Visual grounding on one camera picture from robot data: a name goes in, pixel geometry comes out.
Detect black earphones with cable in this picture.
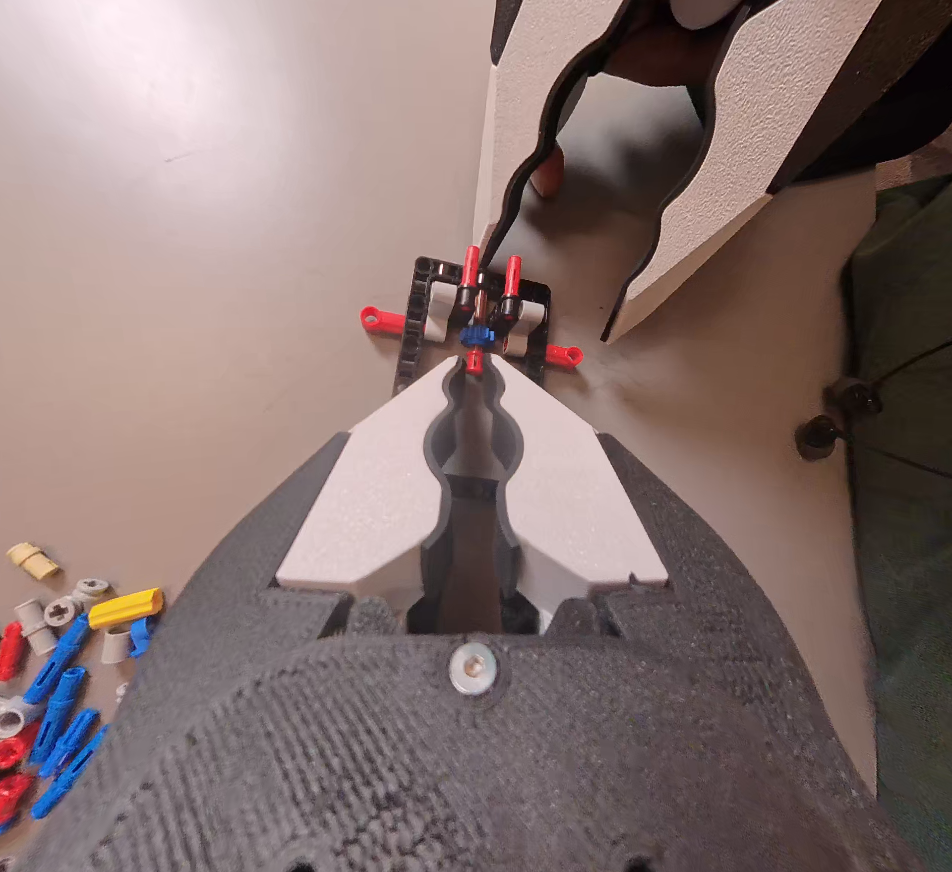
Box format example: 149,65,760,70
794,336,952,479

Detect black lego frame assembly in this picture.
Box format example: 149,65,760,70
360,246,585,501

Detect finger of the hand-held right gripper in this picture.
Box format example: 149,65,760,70
601,0,891,345
475,0,644,270

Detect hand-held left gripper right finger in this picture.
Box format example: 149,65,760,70
483,357,670,627

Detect pile of small lego pieces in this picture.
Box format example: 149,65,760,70
0,541,165,832

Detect person's right hand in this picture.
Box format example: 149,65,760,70
532,16,726,199

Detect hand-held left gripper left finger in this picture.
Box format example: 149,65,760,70
275,355,466,627

